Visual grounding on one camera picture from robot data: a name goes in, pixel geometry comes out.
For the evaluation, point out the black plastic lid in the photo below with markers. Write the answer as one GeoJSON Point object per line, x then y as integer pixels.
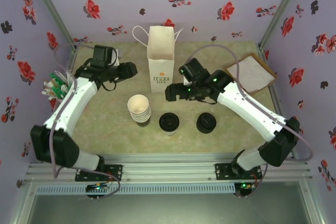
{"type": "Point", "coordinates": [206, 121]}

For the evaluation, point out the white paper takeout bag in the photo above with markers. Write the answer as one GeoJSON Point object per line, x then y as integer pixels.
{"type": "Point", "coordinates": [161, 43]}

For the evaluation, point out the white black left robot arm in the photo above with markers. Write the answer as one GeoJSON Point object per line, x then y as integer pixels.
{"type": "Point", "coordinates": [71, 106]}

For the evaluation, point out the white wrapped straw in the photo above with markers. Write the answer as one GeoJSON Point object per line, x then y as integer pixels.
{"type": "Point", "coordinates": [48, 94]}
{"type": "Point", "coordinates": [69, 79]}

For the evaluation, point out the stack of paper cups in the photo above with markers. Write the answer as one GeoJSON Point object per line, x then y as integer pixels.
{"type": "Point", "coordinates": [139, 103]}

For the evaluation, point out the pink straw holder cup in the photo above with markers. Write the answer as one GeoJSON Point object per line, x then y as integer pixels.
{"type": "Point", "coordinates": [61, 100]}

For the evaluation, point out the brown wooden stirrer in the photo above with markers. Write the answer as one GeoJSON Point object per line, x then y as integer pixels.
{"type": "Point", "coordinates": [48, 85]}

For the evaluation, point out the white paper napkin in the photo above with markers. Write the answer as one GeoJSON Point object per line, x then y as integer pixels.
{"type": "Point", "coordinates": [254, 73]}

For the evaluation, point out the cardboard tray with napkins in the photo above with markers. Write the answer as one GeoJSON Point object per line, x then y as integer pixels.
{"type": "Point", "coordinates": [262, 60]}

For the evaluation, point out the right base circuit board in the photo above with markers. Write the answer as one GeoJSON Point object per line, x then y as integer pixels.
{"type": "Point", "coordinates": [245, 186]}

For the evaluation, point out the base circuit board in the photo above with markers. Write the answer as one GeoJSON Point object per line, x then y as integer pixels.
{"type": "Point", "coordinates": [97, 188]}
{"type": "Point", "coordinates": [245, 186]}

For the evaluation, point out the grey metal panel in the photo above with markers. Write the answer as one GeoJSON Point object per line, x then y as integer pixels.
{"type": "Point", "coordinates": [170, 211]}

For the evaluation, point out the left base circuit board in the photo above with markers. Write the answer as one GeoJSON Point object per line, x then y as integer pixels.
{"type": "Point", "coordinates": [97, 188]}

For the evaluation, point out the aluminium front frame rail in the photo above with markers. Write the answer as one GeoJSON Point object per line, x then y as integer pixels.
{"type": "Point", "coordinates": [168, 167]}

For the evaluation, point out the aluminium left corner post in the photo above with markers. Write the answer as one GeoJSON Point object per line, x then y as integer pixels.
{"type": "Point", "coordinates": [51, 11]}

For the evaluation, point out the aluminium corner post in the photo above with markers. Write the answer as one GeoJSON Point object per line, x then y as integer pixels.
{"type": "Point", "coordinates": [51, 11]}
{"type": "Point", "coordinates": [283, 9]}

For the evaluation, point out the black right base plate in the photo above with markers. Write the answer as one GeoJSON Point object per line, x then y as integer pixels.
{"type": "Point", "coordinates": [223, 171]}

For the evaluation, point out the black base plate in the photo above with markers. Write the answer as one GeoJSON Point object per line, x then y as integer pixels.
{"type": "Point", "coordinates": [113, 171]}
{"type": "Point", "coordinates": [223, 171]}

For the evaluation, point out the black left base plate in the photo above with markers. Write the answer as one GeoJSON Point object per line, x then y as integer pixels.
{"type": "Point", "coordinates": [113, 171]}

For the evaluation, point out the aluminium right corner post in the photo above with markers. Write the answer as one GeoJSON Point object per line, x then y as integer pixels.
{"type": "Point", "coordinates": [283, 9]}

